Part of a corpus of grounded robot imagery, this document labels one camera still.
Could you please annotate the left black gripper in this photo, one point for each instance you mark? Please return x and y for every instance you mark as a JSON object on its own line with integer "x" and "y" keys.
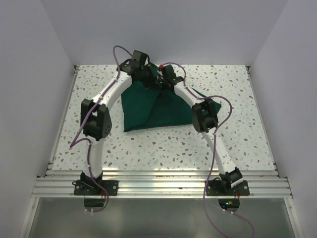
{"x": 151, "y": 84}

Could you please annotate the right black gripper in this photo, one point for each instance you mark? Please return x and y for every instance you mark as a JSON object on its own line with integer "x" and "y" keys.
{"x": 159, "y": 79}

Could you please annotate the green surgical drape cloth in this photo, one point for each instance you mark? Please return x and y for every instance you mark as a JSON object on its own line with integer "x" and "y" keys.
{"x": 146, "y": 108}

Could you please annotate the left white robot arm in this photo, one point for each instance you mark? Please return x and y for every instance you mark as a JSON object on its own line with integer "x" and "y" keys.
{"x": 95, "y": 113}

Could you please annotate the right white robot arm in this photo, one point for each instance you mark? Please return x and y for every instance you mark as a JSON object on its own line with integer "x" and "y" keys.
{"x": 205, "y": 122}

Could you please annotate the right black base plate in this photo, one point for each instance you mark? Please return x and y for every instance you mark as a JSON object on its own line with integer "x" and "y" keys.
{"x": 216, "y": 188}

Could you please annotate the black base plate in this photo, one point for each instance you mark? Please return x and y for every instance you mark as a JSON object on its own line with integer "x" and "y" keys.
{"x": 216, "y": 188}
{"x": 111, "y": 186}

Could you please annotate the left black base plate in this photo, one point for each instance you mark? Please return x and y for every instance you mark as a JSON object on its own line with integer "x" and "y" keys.
{"x": 111, "y": 186}

